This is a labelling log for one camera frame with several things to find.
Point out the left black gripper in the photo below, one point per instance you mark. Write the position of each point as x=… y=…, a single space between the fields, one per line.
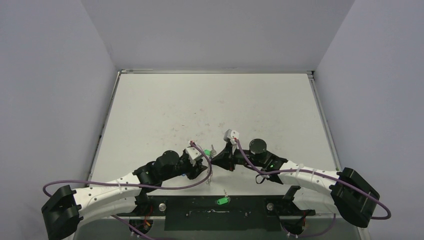
x=194 y=170

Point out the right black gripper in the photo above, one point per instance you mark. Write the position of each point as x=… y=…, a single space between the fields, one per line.
x=226 y=159

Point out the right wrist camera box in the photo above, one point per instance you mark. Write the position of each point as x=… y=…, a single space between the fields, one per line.
x=230 y=136

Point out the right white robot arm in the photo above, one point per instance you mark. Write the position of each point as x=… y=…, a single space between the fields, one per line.
x=345 y=193

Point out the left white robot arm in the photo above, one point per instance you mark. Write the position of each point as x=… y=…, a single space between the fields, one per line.
x=68 y=208

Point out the green key tag with key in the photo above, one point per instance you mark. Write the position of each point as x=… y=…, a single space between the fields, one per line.
x=211 y=152

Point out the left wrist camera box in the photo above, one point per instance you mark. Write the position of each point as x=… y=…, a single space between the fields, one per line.
x=194 y=154

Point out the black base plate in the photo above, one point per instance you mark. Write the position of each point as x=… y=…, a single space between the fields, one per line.
x=203 y=213

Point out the green key tag on base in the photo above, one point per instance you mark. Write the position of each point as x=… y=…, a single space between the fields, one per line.
x=223 y=200

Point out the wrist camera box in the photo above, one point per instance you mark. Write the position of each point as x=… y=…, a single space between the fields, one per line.
x=230 y=136
x=194 y=154

